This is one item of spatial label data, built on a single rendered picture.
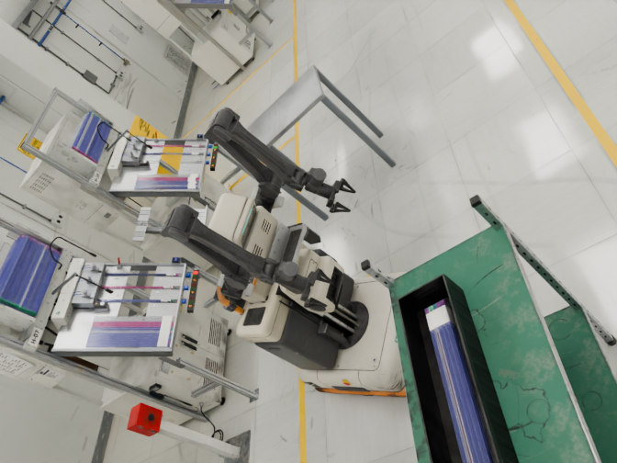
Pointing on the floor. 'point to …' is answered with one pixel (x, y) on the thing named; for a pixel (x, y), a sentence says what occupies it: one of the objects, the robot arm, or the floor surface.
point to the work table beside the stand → (286, 116)
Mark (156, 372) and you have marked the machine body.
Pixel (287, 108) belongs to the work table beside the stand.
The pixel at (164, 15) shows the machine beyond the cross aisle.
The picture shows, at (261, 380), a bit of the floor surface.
